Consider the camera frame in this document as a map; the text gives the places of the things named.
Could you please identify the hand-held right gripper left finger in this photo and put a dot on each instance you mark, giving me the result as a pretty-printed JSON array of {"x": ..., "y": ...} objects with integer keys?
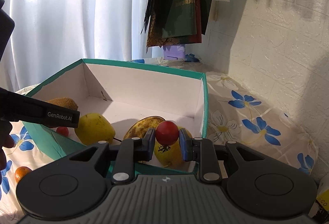
[{"x": 150, "y": 141}]

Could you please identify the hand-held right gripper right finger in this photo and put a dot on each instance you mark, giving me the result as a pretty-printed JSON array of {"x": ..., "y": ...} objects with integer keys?
[{"x": 183, "y": 144}]

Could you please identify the yellow-green pear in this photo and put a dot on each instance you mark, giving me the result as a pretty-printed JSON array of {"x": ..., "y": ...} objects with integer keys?
[
  {"x": 93, "y": 127},
  {"x": 169, "y": 155}
]

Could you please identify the red cherry tomato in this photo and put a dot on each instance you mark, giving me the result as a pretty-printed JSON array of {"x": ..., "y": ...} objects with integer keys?
[
  {"x": 167, "y": 132},
  {"x": 62, "y": 131}
]

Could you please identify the yellow spotted banana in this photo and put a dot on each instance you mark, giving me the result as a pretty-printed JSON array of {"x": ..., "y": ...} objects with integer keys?
[{"x": 141, "y": 125}]

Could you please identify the brown kiwi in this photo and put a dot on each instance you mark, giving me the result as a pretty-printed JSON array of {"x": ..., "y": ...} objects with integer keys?
[{"x": 65, "y": 103}]

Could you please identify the teal cardboard box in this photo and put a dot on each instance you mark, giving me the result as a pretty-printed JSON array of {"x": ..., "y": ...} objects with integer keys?
[{"x": 144, "y": 90}]

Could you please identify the tangerine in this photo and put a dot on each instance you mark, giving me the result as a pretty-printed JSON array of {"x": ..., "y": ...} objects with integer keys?
[{"x": 23, "y": 173}]

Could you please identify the person's left hand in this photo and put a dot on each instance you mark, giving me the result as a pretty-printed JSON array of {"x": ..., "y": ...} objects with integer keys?
[{"x": 5, "y": 136}]

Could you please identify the blue floral tablecloth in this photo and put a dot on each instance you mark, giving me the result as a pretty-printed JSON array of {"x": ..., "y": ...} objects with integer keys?
[{"x": 244, "y": 123}]

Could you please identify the purple box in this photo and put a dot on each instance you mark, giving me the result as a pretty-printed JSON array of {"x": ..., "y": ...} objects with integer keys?
[{"x": 173, "y": 51}]

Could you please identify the red paper bag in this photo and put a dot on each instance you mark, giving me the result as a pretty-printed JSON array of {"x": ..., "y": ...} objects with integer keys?
[{"x": 196, "y": 37}]

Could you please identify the white curtain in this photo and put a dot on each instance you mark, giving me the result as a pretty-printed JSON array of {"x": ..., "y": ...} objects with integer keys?
[{"x": 77, "y": 7}]

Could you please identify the dark green paper bag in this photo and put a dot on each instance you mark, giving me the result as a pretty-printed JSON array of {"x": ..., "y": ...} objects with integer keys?
[{"x": 177, "y": 2}]

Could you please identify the yellow box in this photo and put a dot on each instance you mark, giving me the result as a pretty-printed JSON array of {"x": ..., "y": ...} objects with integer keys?
[{"x": 321, "y": 203}]

